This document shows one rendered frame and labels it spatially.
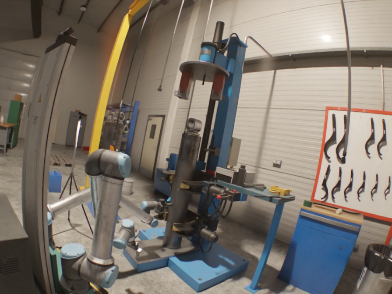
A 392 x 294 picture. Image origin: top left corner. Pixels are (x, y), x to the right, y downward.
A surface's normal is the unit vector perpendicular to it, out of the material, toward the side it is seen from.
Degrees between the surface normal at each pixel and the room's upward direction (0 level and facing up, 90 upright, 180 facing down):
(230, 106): 90
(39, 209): 90
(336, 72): 90
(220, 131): 90
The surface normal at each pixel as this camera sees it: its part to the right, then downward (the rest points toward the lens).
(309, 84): -0.73, -0.14
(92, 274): -0.09, -0.21
